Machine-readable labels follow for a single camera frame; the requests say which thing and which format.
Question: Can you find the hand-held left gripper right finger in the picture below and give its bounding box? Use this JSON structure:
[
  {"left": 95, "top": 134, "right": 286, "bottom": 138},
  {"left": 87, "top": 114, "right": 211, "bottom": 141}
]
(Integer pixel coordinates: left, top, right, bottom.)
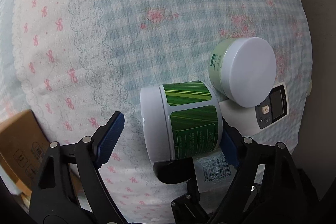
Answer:
[{"left": 210, "top": 126, "right": 320, "bottom": 224}]

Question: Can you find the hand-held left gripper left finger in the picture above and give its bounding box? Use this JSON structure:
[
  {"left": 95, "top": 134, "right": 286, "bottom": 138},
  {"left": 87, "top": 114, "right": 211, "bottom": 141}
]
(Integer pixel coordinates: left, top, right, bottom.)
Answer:
[{"left": 29, "top": 111, "right": 127, "bottom": 224}]

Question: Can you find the white jar green striped label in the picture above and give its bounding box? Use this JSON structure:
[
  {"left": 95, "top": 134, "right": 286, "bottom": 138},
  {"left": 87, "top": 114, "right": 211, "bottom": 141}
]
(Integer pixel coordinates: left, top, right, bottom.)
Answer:
[{"left": 140, "top": 80, "right": 223, "bottom": 164}]

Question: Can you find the white packet with barcode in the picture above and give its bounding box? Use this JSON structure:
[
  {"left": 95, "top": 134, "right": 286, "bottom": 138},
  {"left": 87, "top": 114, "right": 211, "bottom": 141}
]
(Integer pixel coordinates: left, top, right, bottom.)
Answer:
[{"left": 153, "top": 152, "right": 239, "bottom": 193}]

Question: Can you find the white remote control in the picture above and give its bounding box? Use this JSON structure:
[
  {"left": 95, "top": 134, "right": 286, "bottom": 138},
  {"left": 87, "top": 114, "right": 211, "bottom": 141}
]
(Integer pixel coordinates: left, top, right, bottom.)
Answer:
[{"left": 217, "top": 84, "right": 289, "bottom": 142}]

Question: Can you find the pale green jar white lid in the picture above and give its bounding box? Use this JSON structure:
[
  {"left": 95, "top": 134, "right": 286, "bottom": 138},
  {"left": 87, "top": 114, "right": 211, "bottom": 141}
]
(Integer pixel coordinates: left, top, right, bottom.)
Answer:
[{"left": 208, "top": 37, "right": 277, "bottom": 108}]

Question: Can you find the brown cardboard box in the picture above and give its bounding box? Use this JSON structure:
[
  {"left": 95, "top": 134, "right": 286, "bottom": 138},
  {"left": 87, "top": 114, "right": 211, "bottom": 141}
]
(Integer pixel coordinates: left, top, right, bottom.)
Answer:
[{"left": 0, "top": 110, "right": 85, "bottom": 211}]

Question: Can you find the checked floral bed sheet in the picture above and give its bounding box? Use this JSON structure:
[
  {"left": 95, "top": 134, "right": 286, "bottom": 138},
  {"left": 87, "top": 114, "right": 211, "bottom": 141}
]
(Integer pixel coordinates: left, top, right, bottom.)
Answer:
[{"left": 0, "top": 0, "right": 314, "bottom": 223}]

